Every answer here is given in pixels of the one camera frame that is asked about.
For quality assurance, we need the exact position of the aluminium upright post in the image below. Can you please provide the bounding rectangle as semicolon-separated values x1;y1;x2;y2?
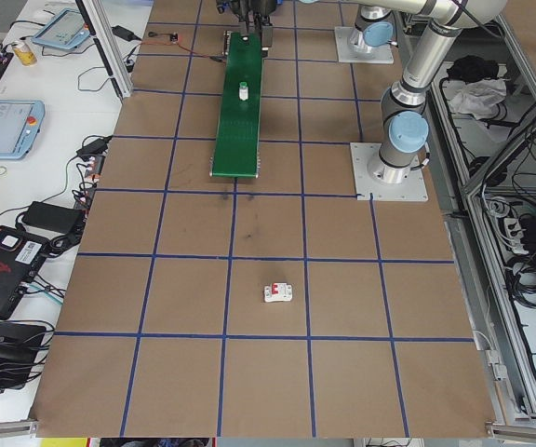
74;0;133;100

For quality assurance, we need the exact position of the black crumpled cloth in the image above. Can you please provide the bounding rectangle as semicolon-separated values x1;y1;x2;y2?
445;54;501;83

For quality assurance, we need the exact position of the black laptop with label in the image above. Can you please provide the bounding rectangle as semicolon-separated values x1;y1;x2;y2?
0;224;49;321

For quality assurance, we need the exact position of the black electronics box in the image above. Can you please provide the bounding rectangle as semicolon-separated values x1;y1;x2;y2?
520;212;536;244

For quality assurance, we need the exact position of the small black power adapter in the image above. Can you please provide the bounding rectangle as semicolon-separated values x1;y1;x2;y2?
75;134;114;159

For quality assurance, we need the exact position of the white crumpled cloth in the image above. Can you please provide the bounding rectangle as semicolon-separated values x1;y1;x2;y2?
448;77;512;123

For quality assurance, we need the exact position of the power strip with plugs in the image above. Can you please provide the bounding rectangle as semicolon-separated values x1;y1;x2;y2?
73;153;107;209

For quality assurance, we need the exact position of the green conveyor belt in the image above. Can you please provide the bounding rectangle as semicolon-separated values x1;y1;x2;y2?
209;31;267;181

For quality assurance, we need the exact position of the metal V-shaped frame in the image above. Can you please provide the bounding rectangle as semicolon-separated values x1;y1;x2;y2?
388;0;536;427

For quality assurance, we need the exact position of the yellow beverage can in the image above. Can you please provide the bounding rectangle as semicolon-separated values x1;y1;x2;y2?
10;39;37;67

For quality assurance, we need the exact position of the black cable coil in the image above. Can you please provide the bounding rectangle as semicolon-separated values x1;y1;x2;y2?
503;251;536;309

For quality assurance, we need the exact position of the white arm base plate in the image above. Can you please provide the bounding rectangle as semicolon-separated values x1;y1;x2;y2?
349;142;430;204
334;26;395;65

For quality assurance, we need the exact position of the black slim power adapter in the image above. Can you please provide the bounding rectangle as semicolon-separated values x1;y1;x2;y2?
111;24;142;42

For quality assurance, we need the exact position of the aluminium corner rail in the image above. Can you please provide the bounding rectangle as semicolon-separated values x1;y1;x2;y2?
484;420;536;441
0;417;40;440

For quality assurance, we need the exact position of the large black power adapter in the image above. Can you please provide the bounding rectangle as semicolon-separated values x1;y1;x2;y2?
24;199;87;234

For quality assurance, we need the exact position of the red black conveyor wire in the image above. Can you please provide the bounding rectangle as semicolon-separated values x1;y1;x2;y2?
141;39;226;62

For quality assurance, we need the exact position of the black flat device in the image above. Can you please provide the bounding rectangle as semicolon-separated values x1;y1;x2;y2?
0;319;56;398

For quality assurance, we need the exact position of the small metal bracket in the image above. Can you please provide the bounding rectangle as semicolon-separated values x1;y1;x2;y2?
484;348;507;384

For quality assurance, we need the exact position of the blue grey teach pendant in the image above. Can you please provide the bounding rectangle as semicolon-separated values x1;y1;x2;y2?
0;99;47;163
32;7;91;51

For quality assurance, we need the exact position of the white red circuit breaker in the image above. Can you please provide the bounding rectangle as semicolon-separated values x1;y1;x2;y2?
261;281;295;305

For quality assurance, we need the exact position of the white power strip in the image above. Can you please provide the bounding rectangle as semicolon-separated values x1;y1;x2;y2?
499;217;526;256

